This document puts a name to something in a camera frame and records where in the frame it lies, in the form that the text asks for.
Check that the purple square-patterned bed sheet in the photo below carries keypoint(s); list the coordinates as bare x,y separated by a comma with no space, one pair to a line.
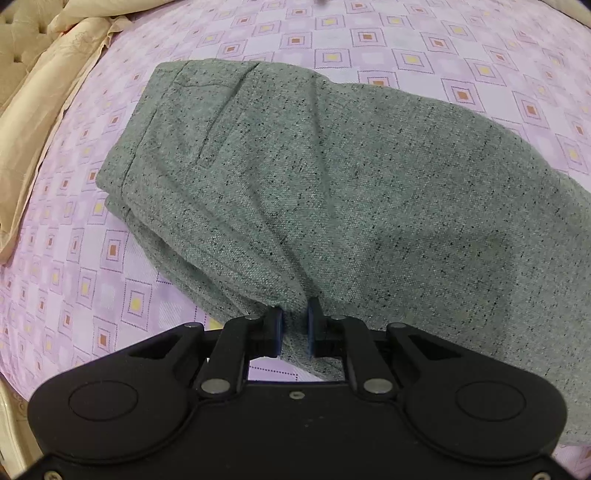
351,34

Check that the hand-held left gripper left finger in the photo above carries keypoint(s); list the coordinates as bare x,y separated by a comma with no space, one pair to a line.
277,330

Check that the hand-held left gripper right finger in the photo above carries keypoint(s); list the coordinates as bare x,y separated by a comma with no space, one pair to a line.
313,330

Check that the grey speckled pants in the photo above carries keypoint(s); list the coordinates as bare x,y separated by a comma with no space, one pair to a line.
351,194

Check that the beige quilt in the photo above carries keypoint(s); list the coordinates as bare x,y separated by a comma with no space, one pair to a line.
60,92

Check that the beige tufted headboard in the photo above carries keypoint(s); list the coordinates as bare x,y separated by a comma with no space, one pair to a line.
21,44

